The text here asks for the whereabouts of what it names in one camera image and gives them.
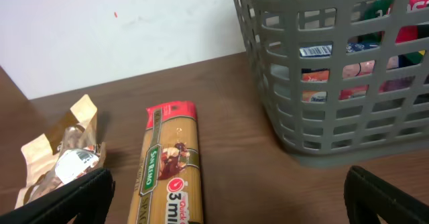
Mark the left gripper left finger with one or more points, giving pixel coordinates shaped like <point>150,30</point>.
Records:
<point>84,200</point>

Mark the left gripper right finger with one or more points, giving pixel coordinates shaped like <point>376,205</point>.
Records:
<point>368,199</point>

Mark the white brown snack bag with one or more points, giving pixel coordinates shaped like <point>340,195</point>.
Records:
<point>66,152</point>

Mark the San Remo spaghetti pack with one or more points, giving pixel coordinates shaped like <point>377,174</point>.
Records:
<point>168,187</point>

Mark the green Nescafe coffee bag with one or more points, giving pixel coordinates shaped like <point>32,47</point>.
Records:
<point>392,34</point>

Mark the grey plastic basket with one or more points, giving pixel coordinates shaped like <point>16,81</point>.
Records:
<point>325,114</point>

